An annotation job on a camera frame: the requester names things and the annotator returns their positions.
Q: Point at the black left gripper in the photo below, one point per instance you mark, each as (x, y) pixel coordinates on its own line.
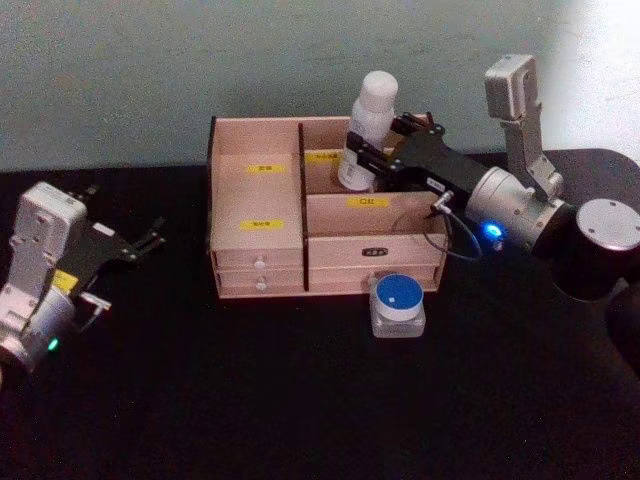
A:
(95, 255)

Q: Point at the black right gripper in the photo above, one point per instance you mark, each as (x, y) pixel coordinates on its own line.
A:
(440, 162)

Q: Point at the white plastic bottle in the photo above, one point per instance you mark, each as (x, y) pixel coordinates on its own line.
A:
(372, 107)

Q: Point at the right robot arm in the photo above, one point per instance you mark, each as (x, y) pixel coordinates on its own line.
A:
(505, 200)

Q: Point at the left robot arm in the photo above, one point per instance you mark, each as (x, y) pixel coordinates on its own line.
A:
(42, 240)

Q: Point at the wide wooden drawer with plate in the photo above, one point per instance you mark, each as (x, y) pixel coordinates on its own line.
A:
(330, 252)

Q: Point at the small wooden drawer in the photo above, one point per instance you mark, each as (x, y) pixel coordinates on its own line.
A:
(235, 282)
(240, 257)

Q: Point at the wooden desk organizer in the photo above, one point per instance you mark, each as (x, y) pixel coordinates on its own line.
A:
(260, 195)

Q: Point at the wide plain wooden drawer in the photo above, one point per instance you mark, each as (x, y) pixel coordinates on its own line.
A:
(335, 279)

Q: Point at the clear jar with blue lid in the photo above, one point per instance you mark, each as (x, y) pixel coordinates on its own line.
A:
(397, 296)

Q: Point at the black table cloth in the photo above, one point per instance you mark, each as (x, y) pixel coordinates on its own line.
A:
(250, 400)

